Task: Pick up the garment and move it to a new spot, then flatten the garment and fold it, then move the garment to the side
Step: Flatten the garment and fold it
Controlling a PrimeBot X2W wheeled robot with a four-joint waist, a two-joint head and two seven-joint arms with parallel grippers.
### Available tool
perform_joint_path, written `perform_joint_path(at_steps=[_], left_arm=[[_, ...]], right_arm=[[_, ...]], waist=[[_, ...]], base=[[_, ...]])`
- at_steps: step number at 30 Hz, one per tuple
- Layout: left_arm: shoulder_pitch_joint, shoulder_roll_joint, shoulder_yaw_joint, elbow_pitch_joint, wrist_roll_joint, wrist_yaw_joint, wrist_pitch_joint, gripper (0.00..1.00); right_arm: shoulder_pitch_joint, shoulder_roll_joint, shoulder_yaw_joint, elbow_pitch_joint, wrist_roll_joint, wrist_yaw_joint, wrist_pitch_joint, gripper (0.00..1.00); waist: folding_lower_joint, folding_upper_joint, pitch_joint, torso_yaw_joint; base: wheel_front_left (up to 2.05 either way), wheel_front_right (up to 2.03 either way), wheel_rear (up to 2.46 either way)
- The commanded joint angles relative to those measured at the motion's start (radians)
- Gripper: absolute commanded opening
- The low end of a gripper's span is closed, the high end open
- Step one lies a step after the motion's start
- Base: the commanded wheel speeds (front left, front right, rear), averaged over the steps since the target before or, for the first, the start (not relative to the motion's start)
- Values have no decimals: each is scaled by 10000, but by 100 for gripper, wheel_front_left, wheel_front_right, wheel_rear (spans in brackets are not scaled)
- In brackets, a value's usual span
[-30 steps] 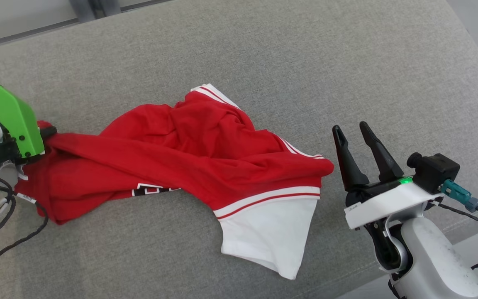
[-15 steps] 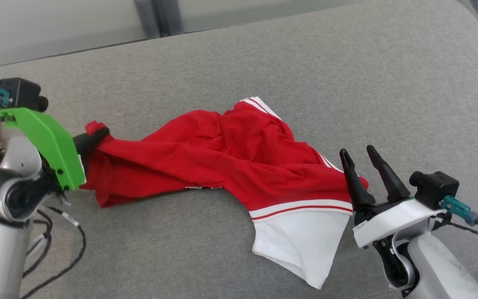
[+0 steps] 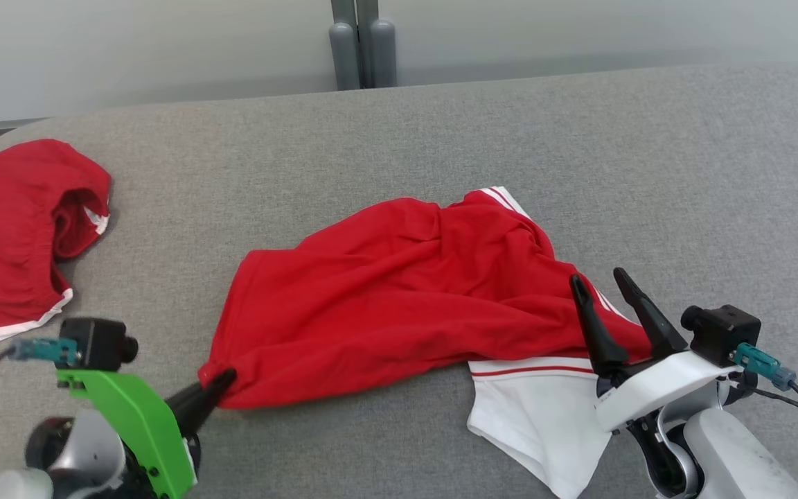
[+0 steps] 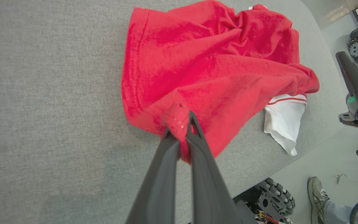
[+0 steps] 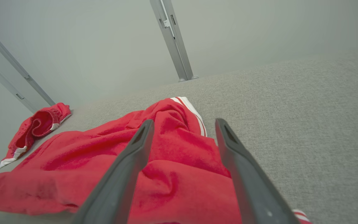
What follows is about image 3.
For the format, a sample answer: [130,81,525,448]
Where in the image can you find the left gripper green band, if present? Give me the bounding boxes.
[56,367,238,499]

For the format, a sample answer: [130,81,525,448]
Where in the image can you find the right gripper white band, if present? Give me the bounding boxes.
[569,268,743,433]

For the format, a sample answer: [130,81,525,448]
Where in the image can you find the red jersey with black lettering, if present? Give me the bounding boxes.
[198,186,653,499]

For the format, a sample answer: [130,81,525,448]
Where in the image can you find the red shorts with white trim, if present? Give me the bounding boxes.
[0,139,113,356]

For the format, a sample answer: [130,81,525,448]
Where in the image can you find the left camera cable teal plug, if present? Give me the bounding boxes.
[0,338,78,425]

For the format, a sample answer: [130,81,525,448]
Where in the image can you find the grey partition post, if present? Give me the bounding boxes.
[328,0,362,91]
[356,0,398,89]

